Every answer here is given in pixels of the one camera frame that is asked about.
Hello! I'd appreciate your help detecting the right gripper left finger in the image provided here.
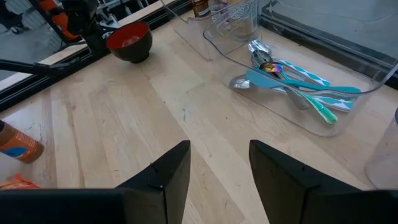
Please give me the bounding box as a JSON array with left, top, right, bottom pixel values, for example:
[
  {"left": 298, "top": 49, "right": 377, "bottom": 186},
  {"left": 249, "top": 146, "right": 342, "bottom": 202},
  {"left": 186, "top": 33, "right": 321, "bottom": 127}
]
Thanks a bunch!
[{"left": 0, "top": 139, "right": 192, "bottom": 224}]

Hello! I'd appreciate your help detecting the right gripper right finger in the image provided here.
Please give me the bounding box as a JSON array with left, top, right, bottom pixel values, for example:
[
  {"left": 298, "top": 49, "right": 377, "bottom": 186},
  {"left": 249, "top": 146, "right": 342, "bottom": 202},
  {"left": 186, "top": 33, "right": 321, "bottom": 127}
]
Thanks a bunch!
[{"left": 248, "top": 139, "right": 398, "bottom": 224}]

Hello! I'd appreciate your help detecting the iridescent metal spoon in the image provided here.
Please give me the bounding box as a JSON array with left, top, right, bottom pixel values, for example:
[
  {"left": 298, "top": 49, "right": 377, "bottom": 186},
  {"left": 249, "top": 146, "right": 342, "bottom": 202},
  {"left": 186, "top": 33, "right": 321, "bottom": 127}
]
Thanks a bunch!
[{"left": 260, "top": 61, "right": 339, "bottom": 126}]

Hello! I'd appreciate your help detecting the orange Maruchan ramen packet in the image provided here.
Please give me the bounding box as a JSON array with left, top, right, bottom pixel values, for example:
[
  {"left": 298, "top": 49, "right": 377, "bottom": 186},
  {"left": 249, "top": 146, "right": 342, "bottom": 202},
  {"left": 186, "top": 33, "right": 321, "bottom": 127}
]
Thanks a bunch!
[{"left": 0, "top": 173, "right": 40, "bottom": 190}]

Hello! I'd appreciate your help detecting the black lid jar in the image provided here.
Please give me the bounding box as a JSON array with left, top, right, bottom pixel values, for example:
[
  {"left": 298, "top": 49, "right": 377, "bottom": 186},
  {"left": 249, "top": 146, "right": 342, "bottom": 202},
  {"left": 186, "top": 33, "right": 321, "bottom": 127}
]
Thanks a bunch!
[{"left": 0, "top": 119, "right": 45, "bottom": 164}]

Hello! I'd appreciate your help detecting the brown label spice jar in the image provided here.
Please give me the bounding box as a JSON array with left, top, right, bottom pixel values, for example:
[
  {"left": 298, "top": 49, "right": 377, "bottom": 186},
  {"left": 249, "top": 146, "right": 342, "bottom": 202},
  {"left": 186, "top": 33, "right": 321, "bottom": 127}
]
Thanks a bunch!
[{"left": 192, "top": 0, "right": 211, "bottom": 18}]

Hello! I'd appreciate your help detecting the clear plastic bin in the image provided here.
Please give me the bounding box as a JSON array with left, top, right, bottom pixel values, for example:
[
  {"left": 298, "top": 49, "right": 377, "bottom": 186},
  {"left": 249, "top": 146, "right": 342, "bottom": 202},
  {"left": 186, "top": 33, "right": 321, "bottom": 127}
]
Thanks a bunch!
[
  {"left": 365, "top": 107, "right": 398, "bottom": 190},
  {"left": 203, "top": 0, "right": 398, "bottom": 138},
  {"left": 161, "top": 0, "right": 259, "bottom": 62}
]

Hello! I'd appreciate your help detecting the red bowl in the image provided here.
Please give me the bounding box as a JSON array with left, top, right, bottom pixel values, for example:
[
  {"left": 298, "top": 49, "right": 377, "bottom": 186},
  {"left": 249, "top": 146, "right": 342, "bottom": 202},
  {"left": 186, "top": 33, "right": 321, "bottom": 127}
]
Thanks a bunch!
[{"left": 106, "top": 21, "right": 154, "bottom": 64}]

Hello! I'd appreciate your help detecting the cluttered parts shelf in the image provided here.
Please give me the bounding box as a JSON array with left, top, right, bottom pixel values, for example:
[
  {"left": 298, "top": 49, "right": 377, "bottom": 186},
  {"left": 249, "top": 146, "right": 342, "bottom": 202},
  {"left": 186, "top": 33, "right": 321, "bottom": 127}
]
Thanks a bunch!
[{"left": 0, "top": 0, "right": 162, "bottom": 43}]

